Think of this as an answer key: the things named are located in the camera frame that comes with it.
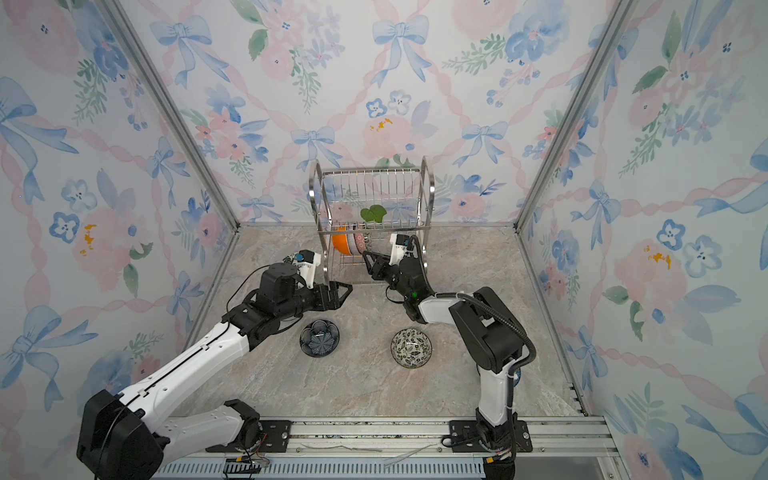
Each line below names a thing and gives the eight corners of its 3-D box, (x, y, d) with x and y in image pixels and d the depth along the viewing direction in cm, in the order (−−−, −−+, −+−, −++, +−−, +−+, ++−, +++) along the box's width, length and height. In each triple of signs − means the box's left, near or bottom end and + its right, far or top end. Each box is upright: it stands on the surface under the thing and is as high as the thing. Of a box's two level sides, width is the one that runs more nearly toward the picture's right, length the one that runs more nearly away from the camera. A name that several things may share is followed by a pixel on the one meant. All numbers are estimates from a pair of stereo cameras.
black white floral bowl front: (390, 368, 87) (390, 362, 83) (390, 335, 93) (390, 328, 89) (431, 368, 87) (433, 362, 83) (428, 335, 93) (430, 328, 90)
